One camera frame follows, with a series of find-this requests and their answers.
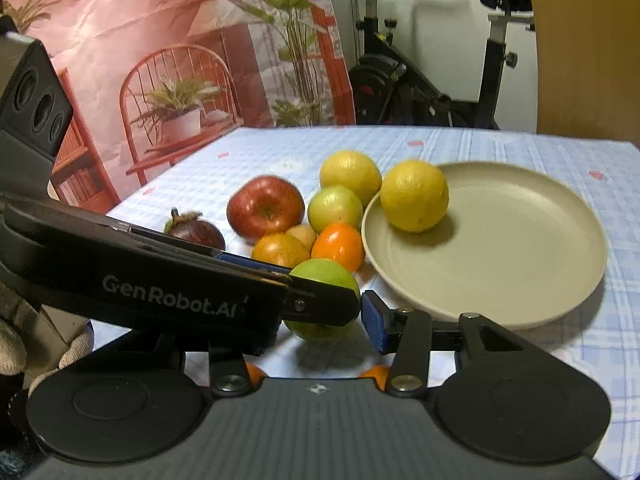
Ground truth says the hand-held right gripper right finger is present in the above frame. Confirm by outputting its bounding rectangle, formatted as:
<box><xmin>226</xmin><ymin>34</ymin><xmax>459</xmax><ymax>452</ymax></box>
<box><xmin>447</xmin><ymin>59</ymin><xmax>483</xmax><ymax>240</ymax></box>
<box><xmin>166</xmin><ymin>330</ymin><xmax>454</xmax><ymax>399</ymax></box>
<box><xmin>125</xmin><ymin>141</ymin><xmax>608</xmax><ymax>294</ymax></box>
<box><xmin>361</xmin><ymin>289</ymin><xmax>556</xmax><ymax>399</ymax></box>

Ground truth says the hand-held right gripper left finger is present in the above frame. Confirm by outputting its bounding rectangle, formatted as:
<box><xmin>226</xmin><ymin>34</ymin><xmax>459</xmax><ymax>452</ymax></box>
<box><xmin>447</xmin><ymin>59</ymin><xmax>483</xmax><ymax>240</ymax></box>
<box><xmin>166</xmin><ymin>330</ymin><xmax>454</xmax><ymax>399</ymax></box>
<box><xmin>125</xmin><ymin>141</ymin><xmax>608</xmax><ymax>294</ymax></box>
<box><xmin>95</xmin><ymin>329</ymin><xmax>278</xmax><ymax>397</ymax></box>

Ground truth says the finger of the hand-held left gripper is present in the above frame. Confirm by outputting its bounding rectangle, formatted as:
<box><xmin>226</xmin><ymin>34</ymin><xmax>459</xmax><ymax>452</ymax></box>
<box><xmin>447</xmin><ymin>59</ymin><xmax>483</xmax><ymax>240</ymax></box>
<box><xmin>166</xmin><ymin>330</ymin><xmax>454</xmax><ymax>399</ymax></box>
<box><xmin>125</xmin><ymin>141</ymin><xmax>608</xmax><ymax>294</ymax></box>
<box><xmin>106</xmin><ymin>216</ymin><xmax>294</xmax><ymax>282</ymax></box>
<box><xmin>281</xmin><ymin>278</ymin><xmax>362</xmax><ymax>328</ymax></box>

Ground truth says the bright green apple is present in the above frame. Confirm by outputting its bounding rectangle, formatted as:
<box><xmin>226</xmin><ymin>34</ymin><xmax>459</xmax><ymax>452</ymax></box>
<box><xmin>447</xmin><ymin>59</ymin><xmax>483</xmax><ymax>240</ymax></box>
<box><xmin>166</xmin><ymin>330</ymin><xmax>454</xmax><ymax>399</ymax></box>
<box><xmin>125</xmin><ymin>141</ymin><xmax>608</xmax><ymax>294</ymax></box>
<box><xmin>284</xmin><ymin>258</ymin><xmax>362</xmax><ymax>342</ymax></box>

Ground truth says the yellowish orange tangerine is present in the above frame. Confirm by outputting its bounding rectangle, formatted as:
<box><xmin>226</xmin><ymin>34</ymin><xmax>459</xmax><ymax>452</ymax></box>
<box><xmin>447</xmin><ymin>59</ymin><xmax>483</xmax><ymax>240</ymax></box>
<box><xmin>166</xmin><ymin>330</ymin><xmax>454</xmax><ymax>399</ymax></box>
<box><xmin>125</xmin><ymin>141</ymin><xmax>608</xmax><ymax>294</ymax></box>
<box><xmin>251</xmin><ymin>232</ymin><xmax>312</xmax><ymax>269</ymax></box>

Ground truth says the dark purple mangosteen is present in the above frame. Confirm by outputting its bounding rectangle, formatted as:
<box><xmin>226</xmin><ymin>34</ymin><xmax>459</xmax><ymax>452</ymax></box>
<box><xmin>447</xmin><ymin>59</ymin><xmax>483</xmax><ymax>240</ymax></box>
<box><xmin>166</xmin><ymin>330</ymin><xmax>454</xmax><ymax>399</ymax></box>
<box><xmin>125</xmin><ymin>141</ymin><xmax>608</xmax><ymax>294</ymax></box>
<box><xmin>164</xmin><ymin>207</ymin><xmax>227</xmax><ymax>252</ymax></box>

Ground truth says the red apple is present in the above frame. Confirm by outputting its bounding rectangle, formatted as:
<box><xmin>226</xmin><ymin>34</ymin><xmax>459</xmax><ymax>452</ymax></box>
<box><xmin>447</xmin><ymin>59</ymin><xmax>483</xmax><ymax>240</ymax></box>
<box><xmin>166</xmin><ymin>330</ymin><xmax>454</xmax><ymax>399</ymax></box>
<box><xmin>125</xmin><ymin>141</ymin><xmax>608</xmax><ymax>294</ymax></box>
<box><xmin>226</xmin><ymin>176</ymin><xmax>306</xmax><ymax>241</ymax></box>

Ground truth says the small tan round fruit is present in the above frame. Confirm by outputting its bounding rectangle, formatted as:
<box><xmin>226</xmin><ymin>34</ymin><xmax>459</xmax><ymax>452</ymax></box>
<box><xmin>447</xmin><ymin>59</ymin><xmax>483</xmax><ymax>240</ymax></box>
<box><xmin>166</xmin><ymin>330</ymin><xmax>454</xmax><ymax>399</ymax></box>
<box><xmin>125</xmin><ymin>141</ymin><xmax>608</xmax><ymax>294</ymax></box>
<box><xmin>285</xmin><ymin>224</ymin><xmax>318</xmax><ymax>251</ymax></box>

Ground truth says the yellowish green apple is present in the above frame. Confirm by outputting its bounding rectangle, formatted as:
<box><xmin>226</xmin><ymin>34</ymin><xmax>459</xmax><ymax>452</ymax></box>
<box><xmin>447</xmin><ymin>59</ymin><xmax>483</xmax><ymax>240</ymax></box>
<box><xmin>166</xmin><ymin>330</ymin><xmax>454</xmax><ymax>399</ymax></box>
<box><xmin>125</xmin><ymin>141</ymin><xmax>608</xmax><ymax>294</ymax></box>
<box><xmin>307</xmin><ymin>185</ymin><xmax>364</xmax><ymax>233</ymax></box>

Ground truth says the yellow lemon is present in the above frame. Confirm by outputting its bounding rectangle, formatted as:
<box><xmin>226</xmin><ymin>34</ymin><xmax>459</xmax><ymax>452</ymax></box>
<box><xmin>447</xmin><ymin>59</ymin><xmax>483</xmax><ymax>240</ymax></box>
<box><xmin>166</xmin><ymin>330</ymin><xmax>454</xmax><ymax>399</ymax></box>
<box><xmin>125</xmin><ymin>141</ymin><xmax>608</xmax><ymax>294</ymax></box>
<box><xmin>380</xmin><ymin>160</ymin><xmax>449</xmax><ymax>233</ymax></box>
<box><xmin>319</xmin><ymin>150</ymin><xmax>383</xmax><ymax>206</ymax></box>

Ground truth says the beige plate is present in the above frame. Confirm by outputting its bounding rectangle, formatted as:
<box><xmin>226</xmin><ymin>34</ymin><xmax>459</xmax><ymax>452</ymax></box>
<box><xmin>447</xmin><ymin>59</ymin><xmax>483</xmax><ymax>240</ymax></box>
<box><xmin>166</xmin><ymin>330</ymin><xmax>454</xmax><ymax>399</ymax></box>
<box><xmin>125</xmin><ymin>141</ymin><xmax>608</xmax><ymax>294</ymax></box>
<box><xmin>361</xmin><ymin>161</ymin><xmax>609</xmax><ymax>331</ymax></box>

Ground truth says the person's left hand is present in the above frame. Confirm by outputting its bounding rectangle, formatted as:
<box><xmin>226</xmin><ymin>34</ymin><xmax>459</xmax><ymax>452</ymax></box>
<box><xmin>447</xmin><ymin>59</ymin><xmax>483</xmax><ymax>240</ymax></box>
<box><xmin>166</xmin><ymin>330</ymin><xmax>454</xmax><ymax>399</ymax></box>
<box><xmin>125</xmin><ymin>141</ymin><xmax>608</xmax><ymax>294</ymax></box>
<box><xmin>0</xmin><ymin>282</ymin><xmax>96</xmax><ymax>401</ymax></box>

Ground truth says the black exercise bike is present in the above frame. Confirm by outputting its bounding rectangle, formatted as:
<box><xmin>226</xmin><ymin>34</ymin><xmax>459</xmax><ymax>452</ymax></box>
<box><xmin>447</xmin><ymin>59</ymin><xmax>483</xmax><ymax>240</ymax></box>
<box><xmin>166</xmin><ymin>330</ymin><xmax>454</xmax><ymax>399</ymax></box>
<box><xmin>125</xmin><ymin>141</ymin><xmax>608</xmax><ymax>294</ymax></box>
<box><xmin>325</xmin><ymin>0</ymin><xmax>536</xmax><ymax>131</ymax></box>

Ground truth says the wooden door panel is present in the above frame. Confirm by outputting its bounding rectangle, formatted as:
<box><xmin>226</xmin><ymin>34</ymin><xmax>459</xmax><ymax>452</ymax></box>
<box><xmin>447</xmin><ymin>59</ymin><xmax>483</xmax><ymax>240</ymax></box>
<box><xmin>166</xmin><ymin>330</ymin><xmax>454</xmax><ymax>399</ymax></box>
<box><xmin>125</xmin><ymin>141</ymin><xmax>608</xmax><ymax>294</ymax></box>
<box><xmin>524</xmin><ymin>0</ymin><xmax>640</xmax><ymax>143</ymax></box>

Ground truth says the printed wall backdrop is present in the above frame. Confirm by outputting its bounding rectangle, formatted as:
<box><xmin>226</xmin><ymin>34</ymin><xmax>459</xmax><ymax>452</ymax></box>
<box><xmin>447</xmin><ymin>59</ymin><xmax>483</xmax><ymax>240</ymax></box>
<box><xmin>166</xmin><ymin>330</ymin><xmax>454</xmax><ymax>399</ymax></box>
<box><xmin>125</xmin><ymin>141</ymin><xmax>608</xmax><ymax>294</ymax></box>
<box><xmin>0</xmin><ymin>0</ymin><xmax>357</xmax><ymax>216</ymax></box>

